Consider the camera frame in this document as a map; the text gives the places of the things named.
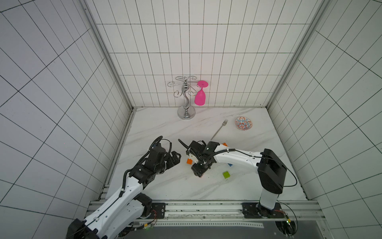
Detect small lime green lego brick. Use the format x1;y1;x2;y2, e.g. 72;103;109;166
222;171;230;179

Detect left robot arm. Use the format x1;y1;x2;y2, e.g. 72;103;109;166
66;142;181;239

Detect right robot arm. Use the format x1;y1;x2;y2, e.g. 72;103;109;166
182;141;298;211

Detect silver fork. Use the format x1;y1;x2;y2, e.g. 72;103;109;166
211;119;228;141

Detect chrome glass holder stand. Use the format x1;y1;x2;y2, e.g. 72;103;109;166
167;76;198;120

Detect patterned small bowl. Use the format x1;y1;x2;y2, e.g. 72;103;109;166
235;117;253;131

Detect pink wine glass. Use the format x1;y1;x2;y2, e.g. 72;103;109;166
195;81;209;106

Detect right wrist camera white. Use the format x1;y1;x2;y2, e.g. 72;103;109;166
186;151;195;160

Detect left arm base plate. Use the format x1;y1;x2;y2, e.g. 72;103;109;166
140;203;166;220

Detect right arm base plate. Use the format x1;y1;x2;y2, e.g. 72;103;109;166
241;202;285;219

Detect aluminium mounting rail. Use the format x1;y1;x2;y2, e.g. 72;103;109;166
86;199;326;228

